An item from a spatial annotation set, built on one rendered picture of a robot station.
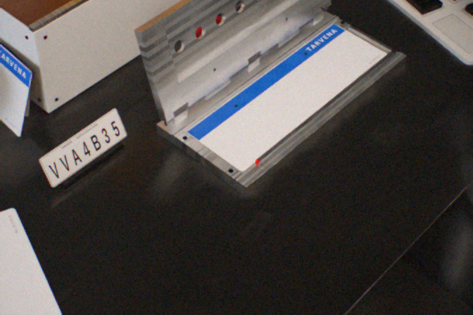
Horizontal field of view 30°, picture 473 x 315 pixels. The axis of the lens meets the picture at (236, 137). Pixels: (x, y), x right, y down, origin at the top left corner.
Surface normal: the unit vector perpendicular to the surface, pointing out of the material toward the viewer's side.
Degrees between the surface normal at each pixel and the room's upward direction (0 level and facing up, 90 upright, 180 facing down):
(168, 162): 0
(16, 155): 0
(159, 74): 74
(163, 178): 0
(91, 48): 90
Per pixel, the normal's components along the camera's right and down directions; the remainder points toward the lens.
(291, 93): 0.02, -0.68
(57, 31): 0.73, 0.51
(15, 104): -0.67, 0.21
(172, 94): 0.71, 0.29
